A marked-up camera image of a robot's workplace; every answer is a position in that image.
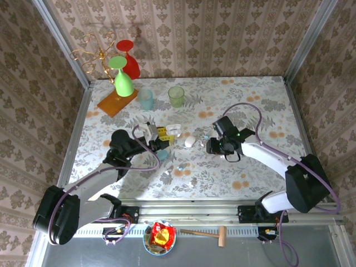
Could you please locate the aluminium table side rail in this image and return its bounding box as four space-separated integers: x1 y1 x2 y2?
283 79 320 159
57 87 94 186

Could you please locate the aluminium mounting rail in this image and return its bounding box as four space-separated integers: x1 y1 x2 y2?
38 197 344 226

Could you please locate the red wine glass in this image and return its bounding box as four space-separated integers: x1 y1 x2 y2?
115 39 141 81

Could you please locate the orange wooden rack base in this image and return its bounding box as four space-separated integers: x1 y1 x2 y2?
97 88 139 117

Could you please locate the black power connector block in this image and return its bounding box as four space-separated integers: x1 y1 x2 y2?
102 226 126 246
257 226 280 242

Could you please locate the patterned ceramic bowl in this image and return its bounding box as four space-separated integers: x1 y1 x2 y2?
142 219 177 256

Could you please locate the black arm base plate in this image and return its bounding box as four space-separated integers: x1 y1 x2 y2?
238 205 289 224
90 206 140 224

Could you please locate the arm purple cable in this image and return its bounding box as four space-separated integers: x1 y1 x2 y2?
47 124 161 246
222 102 342 267

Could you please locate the white slotted cable duct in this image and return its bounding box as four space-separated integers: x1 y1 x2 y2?
46 224 261 238

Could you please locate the aluminium frame post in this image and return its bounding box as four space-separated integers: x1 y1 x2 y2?
283 0 339 84
31 0 91 89

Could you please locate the blue plastic tumbler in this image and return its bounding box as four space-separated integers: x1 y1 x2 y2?
137 88 154 111

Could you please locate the red yellow snack packet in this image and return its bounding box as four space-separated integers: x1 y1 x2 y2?
149 221 176 250

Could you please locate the wooden mallet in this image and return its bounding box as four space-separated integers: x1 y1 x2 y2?
180 226 228 248

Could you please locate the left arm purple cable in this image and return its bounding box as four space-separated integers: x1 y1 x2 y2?
47 124 161 246

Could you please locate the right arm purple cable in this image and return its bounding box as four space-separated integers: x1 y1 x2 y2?
222 102 342 267

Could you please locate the green plastic tumbler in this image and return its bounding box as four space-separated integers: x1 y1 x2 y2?
167 86 185 108

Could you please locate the green wine glass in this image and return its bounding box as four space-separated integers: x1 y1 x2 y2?
108 56 135 97

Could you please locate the grey metal panel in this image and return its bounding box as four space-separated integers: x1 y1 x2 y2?
26 225 348 267

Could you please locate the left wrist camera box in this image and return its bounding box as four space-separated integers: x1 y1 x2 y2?
140 121 160 143

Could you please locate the floral patterned tablecloth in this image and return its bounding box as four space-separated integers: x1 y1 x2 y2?
68 76 320 200

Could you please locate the gold wire glass rack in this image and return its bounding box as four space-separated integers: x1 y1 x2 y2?
69 32 117 84

